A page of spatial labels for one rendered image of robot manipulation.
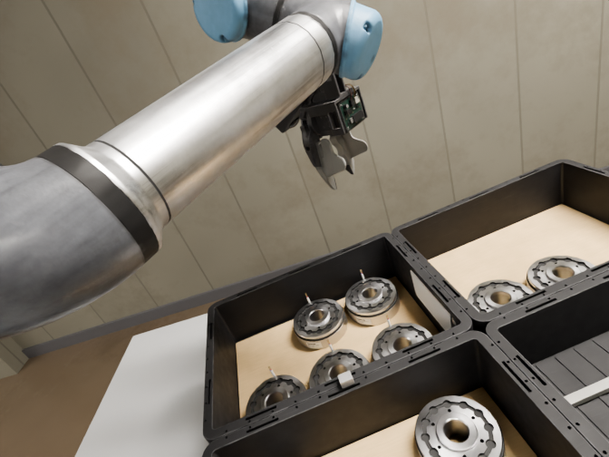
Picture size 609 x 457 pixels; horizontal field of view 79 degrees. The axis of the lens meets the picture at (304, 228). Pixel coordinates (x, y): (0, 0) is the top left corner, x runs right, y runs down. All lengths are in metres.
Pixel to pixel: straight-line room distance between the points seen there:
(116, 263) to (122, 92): 1.88
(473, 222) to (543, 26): 1.57
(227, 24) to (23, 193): 0.32
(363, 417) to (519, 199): 0.56
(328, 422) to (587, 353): 0.38
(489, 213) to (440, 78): 1.32
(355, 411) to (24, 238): 0.44
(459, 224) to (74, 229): 0.73
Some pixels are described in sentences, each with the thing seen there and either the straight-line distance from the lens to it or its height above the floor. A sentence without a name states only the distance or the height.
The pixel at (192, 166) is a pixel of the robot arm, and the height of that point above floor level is 1.28.
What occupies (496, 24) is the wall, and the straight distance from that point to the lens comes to 2.18.
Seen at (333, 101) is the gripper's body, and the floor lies 1.23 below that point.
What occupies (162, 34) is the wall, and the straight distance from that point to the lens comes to 2.02.
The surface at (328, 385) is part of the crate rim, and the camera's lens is 0.54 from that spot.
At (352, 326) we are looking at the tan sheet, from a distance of 0.74.
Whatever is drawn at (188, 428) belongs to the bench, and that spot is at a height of 0.70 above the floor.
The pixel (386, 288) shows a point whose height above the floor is 0.86.
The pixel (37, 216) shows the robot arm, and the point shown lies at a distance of 0.24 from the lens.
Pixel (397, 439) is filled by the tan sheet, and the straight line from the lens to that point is 0.60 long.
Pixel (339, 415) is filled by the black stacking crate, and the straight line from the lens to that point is 0.55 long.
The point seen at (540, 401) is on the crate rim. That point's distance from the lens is 0.50.
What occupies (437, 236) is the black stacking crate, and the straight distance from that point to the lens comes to 0.82.
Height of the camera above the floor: 1.35
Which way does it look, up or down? 28 degrees down
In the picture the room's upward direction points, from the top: 21 degrees counter-clockwise
